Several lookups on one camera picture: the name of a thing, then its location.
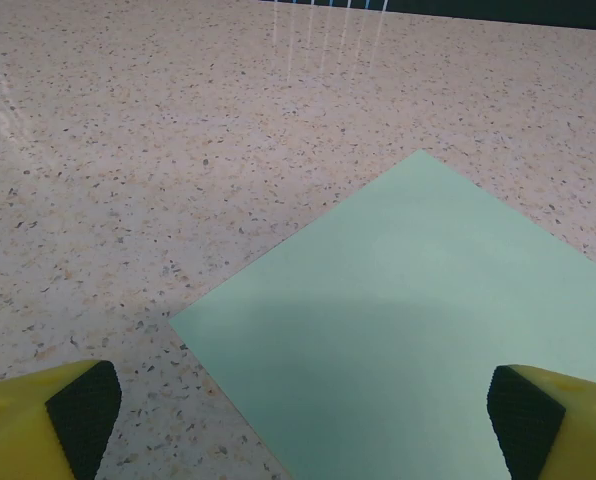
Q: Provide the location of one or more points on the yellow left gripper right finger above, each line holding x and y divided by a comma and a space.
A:
578, 430

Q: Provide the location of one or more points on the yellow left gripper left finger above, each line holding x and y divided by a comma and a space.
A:
13, 430

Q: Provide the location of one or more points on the light green paper sheet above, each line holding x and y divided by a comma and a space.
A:
403, 325

